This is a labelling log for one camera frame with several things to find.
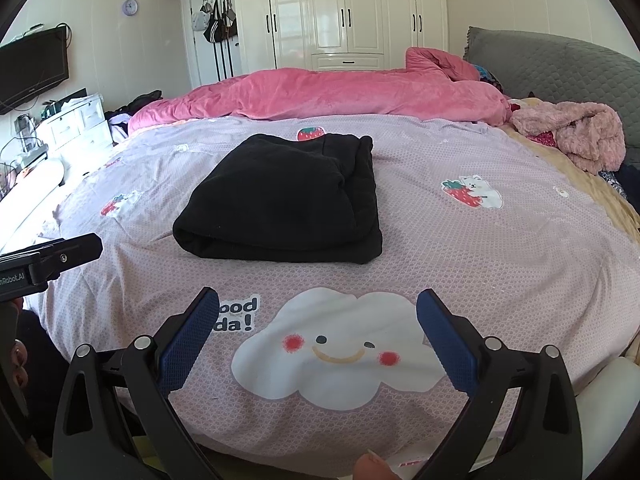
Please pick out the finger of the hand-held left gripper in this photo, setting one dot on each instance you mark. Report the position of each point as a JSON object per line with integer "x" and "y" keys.
{"x": 75, "y": 250}

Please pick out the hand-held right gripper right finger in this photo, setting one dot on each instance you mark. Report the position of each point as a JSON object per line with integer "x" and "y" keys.
{"x": 445, "y": 342}

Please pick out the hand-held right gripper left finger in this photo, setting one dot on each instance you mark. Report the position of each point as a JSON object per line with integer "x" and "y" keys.
{"x": 192, "y": 340}

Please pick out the black sweater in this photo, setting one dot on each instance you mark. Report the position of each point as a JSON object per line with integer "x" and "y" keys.
{"x": 280, "y": 200}

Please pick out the pile of dark clothes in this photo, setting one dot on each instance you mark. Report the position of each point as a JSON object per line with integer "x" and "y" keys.
{"x": 142, "y": 100}

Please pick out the person's left hand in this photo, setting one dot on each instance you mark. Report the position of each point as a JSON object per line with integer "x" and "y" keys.
{"x": 19, "y": 360}

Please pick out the person's right hand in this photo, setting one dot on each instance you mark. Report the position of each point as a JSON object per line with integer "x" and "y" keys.
{"x": 375, "y": 467}

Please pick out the white long cushion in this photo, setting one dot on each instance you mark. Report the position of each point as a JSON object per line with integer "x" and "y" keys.
{"x": 30, "y": 195}

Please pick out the lilac printed bed sheet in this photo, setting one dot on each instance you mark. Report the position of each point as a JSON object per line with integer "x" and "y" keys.
{"x": 500, "y": 270}

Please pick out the white dresser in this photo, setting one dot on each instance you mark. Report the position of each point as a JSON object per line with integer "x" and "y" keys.
{"x": 75, "y": 125}

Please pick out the glass jar appliance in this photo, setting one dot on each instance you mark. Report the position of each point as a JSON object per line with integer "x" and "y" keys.
{"x": 26, "y": 132}

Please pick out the white rounded seat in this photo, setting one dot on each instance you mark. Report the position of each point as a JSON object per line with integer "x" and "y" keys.
{"x": 610, "y": 410}

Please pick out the black television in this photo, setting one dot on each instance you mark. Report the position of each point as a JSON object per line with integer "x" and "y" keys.
{"x": 30, "y": 72}

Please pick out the beige blanket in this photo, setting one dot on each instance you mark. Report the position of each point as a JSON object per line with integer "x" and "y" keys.
{"x": 590, "y": 195}

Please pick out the white door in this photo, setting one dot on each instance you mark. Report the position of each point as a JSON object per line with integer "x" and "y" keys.
{"x": 192, "y": 60}

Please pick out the red patterned cloth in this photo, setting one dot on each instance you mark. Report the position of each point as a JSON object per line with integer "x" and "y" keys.
{"x": 540, "y": 139}

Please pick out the dark patterned cloth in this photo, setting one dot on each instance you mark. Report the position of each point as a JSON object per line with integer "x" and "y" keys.
{"x": 627, "y": 180}

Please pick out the pink fluffy garment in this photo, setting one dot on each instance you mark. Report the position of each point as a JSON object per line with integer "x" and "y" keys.
{"x": 585, "y": 130}

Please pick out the black striped hanging bag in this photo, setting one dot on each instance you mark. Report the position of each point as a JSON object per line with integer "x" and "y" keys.
{"x": 215, "y": 30}

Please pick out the white hanging bag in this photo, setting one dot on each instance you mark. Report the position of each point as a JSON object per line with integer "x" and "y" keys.
{"x": 200, "y": 20}

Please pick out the colourful patterned cloth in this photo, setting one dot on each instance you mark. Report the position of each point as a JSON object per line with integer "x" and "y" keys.
{"x": 487, "y": 75}

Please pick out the pink duvet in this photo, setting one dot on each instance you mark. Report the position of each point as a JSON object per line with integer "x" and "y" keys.
{"x": 340, "y": 92}

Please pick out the brown hanging bag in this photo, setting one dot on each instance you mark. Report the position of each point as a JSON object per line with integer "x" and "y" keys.
{"x": 230, "y": 22}

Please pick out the grey quilted headboard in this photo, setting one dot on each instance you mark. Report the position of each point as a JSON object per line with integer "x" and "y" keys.
{"x": 560, "y": 70}

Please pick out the cream wardrobe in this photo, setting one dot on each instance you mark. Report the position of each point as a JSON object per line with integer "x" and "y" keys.
{"x": 325, "y": 5}

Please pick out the purple wall clock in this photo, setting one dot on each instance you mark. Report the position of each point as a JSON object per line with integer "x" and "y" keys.
{"x": 130, "y": 7}

